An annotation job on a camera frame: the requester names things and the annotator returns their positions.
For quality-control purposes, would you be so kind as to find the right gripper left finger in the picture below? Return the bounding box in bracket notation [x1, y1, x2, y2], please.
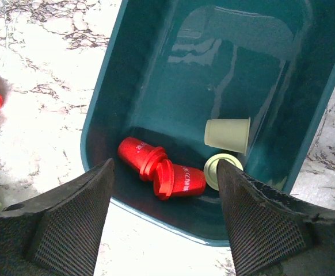
[0, 159, 115, 275]

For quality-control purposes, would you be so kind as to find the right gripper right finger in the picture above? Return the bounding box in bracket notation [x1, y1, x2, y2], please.
[217, 160, 335, 275]

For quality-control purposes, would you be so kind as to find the teal plastic storage basket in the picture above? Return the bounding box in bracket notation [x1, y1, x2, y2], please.
[81, 1, 335, 247]

